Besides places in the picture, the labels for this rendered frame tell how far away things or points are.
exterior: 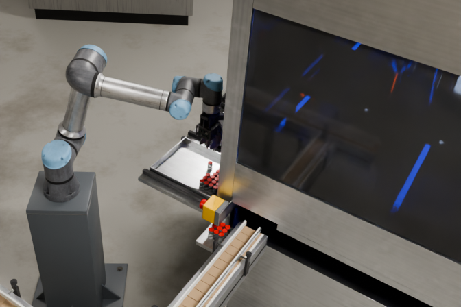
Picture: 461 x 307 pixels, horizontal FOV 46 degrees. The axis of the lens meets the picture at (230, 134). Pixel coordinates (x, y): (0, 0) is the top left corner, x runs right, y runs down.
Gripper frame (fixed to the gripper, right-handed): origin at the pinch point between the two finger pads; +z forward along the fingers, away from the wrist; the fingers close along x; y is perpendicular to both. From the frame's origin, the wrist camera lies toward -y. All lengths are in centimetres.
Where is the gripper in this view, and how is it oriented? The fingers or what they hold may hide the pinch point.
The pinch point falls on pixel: (211, 146)
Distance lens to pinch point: 230.3
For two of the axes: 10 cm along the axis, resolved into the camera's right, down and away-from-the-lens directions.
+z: -0.8, 7.9, 6.1
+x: 8.3, 3.9, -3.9
